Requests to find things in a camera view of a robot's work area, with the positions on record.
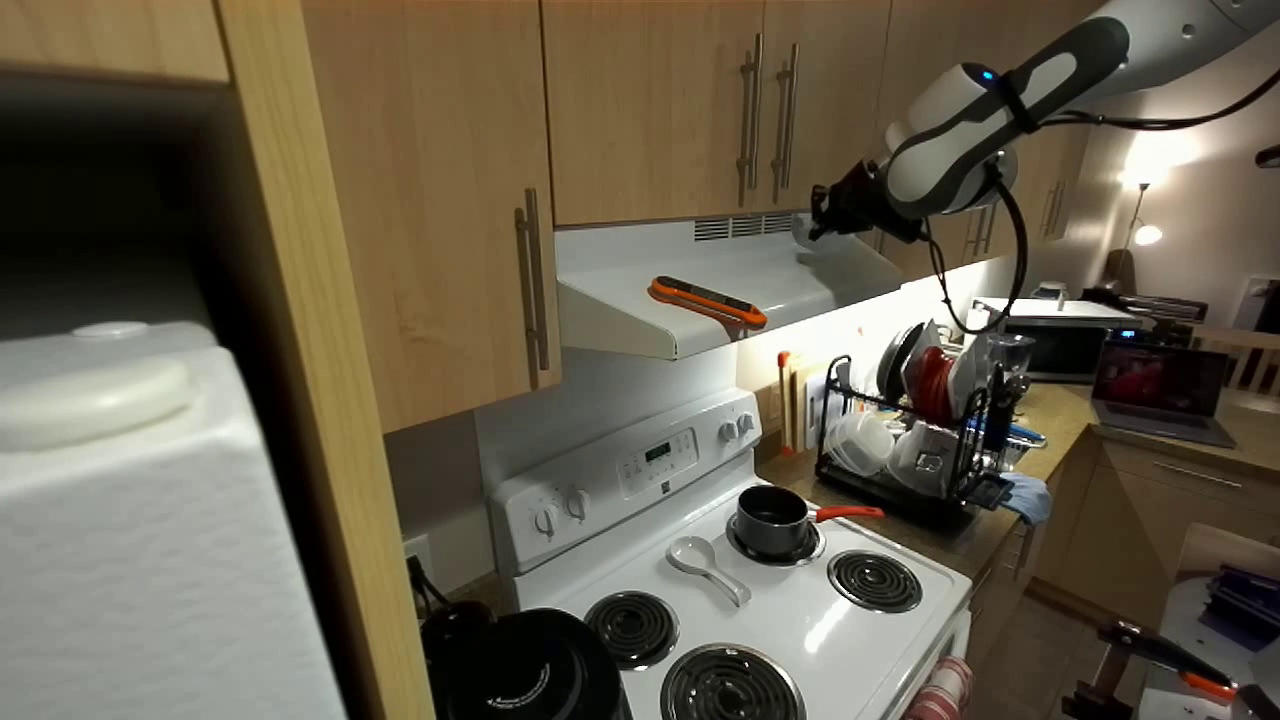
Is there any black orange stand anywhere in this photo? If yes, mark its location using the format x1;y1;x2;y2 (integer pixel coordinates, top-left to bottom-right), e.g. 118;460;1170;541
1058;611;1280;720

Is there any white fridge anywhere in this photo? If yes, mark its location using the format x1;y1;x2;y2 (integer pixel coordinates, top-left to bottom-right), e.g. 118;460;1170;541
0;315;351;720

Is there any white electric stove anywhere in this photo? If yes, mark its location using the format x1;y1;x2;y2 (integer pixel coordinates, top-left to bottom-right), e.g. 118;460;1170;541
485;389;974;720

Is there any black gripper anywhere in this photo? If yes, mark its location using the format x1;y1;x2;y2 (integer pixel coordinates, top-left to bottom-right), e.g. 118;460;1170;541
799;157;923;248

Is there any white side table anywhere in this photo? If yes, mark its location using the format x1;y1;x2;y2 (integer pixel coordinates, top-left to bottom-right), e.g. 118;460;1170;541
1154;519;1280;720

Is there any red white striped towel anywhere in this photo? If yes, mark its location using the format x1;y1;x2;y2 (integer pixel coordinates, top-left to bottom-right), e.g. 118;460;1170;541
899;652;978;720

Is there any white range hood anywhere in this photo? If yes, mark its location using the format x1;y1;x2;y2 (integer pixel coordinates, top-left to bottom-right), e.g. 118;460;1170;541
552;207;910;369

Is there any tall wooden side panel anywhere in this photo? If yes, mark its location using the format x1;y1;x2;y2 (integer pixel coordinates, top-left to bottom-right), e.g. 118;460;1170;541
212;0;436;720

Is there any dark frying pan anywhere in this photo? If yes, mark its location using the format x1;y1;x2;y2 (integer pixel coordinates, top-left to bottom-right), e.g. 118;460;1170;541
871;321;931;407

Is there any dark pot orange handle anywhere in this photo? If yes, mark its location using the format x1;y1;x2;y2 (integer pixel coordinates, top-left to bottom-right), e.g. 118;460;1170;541
729;482;890;565

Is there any white round lid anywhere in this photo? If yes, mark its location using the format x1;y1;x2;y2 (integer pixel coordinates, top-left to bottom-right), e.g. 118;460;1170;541
0;349;200;455

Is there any black kettle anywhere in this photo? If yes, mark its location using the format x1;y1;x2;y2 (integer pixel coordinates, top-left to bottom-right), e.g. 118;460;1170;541
415;595;632;720

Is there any white plastic container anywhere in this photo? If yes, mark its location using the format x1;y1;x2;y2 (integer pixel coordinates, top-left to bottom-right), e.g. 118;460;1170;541
833;403;964;491

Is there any dark blue box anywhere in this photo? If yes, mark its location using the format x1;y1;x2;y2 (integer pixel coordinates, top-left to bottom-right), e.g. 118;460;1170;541
1194;562;1280;652

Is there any red bowl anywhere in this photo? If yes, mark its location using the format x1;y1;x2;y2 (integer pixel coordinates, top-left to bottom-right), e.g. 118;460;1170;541
903;339;958;430

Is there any blue cloth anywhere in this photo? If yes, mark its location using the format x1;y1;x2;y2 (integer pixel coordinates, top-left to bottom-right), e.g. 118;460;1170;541
994;473;1056;528

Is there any small black coil burner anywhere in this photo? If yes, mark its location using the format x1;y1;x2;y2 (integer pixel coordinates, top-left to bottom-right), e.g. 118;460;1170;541
823;550;928;617
578;589;680;674

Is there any black wire dish rack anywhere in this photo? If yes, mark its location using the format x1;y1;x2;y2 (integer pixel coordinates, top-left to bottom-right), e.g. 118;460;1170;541
812;349;1036;536

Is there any single-door wooden wall cabinet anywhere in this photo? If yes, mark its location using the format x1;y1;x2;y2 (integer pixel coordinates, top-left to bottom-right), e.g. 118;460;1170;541
301;0;569;436

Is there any white plate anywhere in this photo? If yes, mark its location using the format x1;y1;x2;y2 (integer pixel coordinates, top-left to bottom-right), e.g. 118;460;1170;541
948;326;1007;426

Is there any short two-door wooden cabinet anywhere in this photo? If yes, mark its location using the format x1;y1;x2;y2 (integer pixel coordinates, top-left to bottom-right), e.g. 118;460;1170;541
534;0;894;233

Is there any open laptop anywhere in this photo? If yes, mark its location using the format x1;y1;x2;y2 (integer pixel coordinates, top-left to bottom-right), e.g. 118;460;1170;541
1086;336;1239;453

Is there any white microwave oven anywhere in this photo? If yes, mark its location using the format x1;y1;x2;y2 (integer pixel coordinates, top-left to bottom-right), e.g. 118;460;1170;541
983;292;1154;389

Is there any wooden peninsula base cabinet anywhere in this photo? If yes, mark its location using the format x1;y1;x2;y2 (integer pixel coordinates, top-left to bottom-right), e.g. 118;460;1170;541
1025;426;1280;636

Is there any orange black hand tool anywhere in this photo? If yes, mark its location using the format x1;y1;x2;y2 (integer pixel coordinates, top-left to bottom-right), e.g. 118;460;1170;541
644;273;777;339

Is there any wooden board orange grip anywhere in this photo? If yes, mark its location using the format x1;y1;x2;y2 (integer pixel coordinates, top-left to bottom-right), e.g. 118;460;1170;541
772;349;799;455

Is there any wooden drawer base cabinet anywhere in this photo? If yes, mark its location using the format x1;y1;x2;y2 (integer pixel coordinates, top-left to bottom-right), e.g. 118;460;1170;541
958;514;1052;674

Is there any large black coil burner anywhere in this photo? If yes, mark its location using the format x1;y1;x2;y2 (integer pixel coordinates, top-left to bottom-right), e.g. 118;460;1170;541
654;640;809;720
724;514;828;570

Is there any lit floor lamp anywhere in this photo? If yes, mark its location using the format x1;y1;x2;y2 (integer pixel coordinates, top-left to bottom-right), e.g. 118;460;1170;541
1124;177;1170;256

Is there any white spoon rest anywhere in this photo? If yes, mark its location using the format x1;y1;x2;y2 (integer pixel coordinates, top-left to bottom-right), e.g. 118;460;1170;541
659;534;754;611

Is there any deep wooden cabinet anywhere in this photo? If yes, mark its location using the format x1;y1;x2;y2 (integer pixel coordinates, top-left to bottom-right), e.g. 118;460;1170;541
0;0;233;87

